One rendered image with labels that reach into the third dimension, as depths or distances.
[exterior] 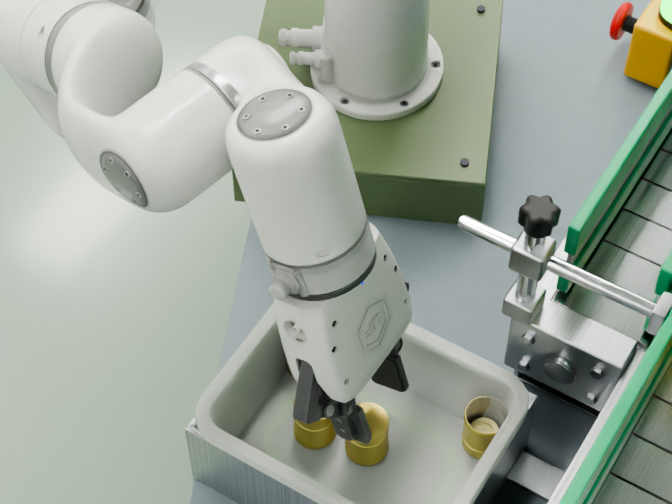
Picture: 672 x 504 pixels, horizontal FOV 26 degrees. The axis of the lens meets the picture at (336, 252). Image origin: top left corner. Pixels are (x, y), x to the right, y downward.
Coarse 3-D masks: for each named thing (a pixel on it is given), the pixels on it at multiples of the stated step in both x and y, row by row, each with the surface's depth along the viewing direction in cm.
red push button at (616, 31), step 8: (624, 8) 144; (632, 8) 146; (616, 16) 144; (624, 16) 144; (616, 24) 144; (624, 24) 145; (632, 24) 145; (616, 32) 144; (624, 32) 147; (632, 32) 145; (616, 40) 146
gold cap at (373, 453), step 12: (372, 408) 116; (372, 420) 115; (384, 420) 115; (372, 432) 114; (384, 432) 115; (348, 444) 117; (360, 444) 115; (372, 444) 115; (384, 444) 116; (348, 456) 118; (360, 456) 117; (372, 456) 116; (384, 456) 118
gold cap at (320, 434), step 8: (296, 424) 117; (304, 424) 116; (312, 424) 115; (320, 424) 115; (328, 424) 116; (296, 432) 118; (304, 432) 117; (312, 432) 116; (320, 432) 116; (328, 432) 117; (296, 440) 119; (304, 440) 118; (312, 440) 117; (320, 440) 117; (328, 440) 118; (312, 448) 118; (320, 448) 118
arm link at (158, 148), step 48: (96, 0) 111; (48, 48) 109; (96, 48) 106; (144, 48) 109; (96, 96) 105; (144, 96) 97; (192, 96) 96; (96, 144) 97; (144, 144) 94; (192, 144) 95; (144, 192) 95; (192, 192) 96
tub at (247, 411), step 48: (432, 336) 117; (240, 384) 116; (288, 384) 122; (432, 384) 119; (480, 384) 116; (240, 432) 119; (288, 432) 119; (432, 432) 119; (288, 480) 109; (336, 480) 117; (384, 480) 117; (432, 480) 117; (480, 480) 109
